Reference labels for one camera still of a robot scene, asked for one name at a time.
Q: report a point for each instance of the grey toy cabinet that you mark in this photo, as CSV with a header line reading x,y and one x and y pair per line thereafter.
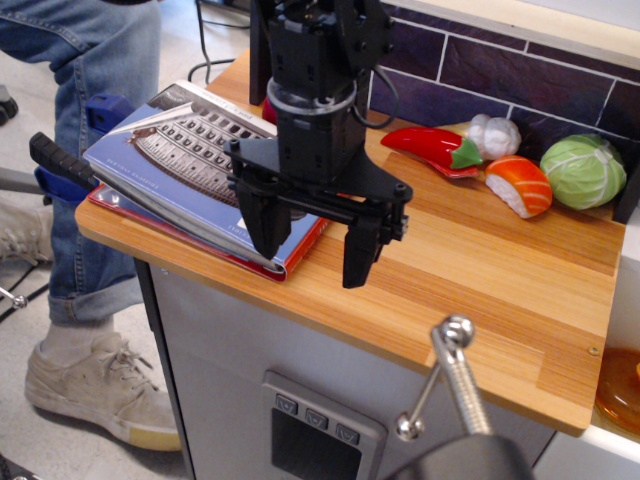
x,y
259,396

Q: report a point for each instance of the blue colosseum cover book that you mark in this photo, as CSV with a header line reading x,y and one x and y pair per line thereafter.
x,y
167,157

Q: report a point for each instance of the red chili pepper toy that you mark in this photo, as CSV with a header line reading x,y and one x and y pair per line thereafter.
x,y
449,153

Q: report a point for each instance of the green cabbage toy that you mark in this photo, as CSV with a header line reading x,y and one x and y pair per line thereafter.
x,y
585,171

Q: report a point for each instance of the beige sneaker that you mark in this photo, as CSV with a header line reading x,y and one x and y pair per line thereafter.
x,y
96,377
26,233

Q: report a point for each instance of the small metal clamp handle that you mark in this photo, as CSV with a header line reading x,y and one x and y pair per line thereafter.
x,y
17,301

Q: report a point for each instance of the salmon sushi toy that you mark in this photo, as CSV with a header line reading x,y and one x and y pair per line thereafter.
x,y
521,184

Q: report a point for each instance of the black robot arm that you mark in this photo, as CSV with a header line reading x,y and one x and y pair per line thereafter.
x,y
323,54

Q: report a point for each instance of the blue black bar clamp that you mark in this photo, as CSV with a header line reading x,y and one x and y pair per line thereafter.
x,y
64,177

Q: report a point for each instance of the red round toy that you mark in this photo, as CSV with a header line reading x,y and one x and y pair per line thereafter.
x,y
268,112

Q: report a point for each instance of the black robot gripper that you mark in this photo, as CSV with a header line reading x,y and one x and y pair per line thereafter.
x,y
317,163

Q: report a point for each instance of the orange translucent bowl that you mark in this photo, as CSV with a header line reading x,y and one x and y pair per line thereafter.
x,y
617,395

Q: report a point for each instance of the white garlic toy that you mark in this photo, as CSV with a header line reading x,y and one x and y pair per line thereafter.
x,y
495,137

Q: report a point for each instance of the blue jeans leg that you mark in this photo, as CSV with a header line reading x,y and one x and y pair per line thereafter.
x,y
92,47

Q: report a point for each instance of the black caster wheel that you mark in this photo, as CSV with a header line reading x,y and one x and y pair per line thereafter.
x,y
8,106

